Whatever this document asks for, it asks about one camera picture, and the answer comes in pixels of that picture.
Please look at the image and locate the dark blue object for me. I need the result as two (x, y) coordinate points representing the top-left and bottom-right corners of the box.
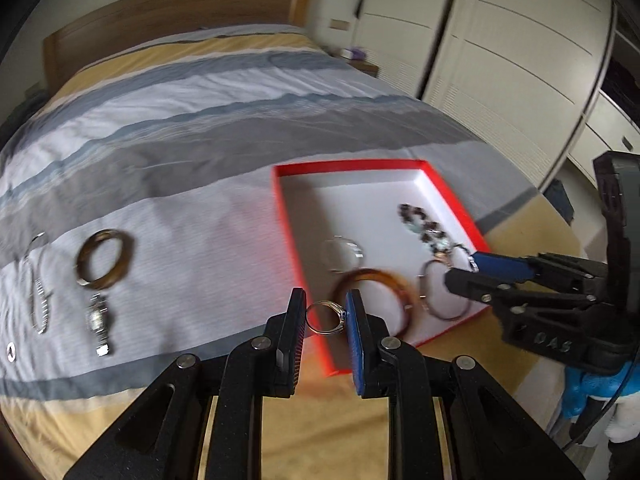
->
(542, 180), (576, 224)

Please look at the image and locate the small silver ring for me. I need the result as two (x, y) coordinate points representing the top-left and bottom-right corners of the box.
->
(305, 301), (349, 336)

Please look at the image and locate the red jewelry box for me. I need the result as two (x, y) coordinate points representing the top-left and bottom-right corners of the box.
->
(271, 160), (493, 380)

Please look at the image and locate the wooden headboard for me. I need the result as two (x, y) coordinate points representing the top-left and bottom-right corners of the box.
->
(42, 0), (312, 92)

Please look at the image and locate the thin metal bangle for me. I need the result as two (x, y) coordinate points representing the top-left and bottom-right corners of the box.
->
(419, 259), (473, 321)

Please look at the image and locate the white wardrobe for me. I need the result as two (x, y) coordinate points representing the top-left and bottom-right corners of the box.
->
(350, 0), (617, 192)

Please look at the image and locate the striped bed blanket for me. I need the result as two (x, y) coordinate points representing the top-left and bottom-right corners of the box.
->
(0, 26), (588, 480)

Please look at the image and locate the brown jade bangle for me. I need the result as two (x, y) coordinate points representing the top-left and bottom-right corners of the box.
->
(76, 229), (136, 291)

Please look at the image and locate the silver wristwatch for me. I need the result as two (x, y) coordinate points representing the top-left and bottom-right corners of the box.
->
(84, 292), (113, 357)

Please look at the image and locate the wooden nightstand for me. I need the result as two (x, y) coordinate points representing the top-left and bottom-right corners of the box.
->
(345, 57), (381, 79)

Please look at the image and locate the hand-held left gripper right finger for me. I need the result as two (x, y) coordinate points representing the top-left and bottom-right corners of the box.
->
(344, 289), (588, 480)

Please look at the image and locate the beaded bracelet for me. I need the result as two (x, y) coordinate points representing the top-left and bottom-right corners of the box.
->
(397, 203), (481, 271)

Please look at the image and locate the black cable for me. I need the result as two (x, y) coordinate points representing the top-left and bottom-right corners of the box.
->
(567, 385), (628, 447)

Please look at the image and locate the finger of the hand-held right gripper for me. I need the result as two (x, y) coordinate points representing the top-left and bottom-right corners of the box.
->
(470, 251), (609, 282)
(443, 267), (598, 312)

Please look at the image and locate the amber tortoiseshell bangle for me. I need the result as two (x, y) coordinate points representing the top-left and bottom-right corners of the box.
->
(332, 269), (417, 338)

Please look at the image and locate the silver chain bracelet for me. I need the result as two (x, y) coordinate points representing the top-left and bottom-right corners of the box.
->
(22, 232), (53, 336)

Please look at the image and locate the white drawer cabinet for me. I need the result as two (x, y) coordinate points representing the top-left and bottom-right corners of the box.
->
(565, 10), (640, 186)

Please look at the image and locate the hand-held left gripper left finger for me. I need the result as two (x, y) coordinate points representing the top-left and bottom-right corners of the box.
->
(64, 287), (307, 480)

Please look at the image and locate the wide silver ring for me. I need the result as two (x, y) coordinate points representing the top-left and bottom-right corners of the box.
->
(324, 236), (365, 273)

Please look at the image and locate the person's right hand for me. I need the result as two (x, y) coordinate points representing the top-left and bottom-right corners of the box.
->
(562, 359), (640, 443)

